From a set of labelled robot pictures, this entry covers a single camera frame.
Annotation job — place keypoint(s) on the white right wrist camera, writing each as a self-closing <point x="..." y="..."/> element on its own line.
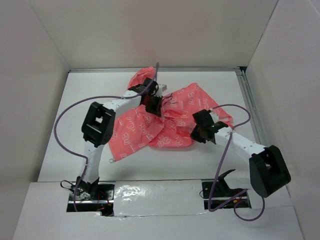
<point x="215" y="117"/>

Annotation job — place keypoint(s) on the pink hooded kids jacket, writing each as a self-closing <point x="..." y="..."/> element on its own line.
<point x="137" y="128"/>

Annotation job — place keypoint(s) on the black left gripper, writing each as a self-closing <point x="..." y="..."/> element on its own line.
<point x="155" y="109"/>

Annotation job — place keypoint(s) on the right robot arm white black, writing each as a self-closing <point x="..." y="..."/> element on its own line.
<point x="268" y="171"/>

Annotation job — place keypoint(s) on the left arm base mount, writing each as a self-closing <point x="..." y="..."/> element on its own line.
<point x="101" y="199"/>

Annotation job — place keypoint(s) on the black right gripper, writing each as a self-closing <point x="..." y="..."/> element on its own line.
<point x="195" y="135"/>

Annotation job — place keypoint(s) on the aluminium rail right edge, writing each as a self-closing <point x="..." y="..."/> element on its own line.
<point x="247" y="94"/>

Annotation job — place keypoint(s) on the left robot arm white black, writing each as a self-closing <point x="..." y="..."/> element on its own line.
<point x="98" y="127"/>

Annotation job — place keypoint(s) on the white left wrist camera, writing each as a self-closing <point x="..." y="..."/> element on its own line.
<point x="161" y="88"/>

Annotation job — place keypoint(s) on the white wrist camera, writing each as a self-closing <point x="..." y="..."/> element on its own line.
<point x="161" y="88"/>
<point x="215" y="117"/>

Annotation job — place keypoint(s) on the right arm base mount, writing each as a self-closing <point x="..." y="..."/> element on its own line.
<point x="222" y="193"/>

